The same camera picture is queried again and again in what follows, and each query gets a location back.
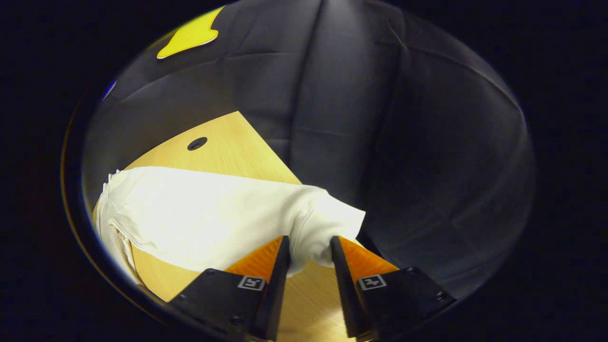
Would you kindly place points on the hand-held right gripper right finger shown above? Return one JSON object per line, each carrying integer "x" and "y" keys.
{"x": 346, "y": 294}

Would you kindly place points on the white garment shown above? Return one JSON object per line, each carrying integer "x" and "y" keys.
{"x": 213, "y": 213}

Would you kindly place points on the round black table grommet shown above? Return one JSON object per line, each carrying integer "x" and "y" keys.
{"x": 197, "y": 143}

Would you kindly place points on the black backdrop cloth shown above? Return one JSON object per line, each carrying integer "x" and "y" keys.
{"x": 380, "y": 118}

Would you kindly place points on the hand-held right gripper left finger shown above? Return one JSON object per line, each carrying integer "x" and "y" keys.
{"x": 275, "y": 294}

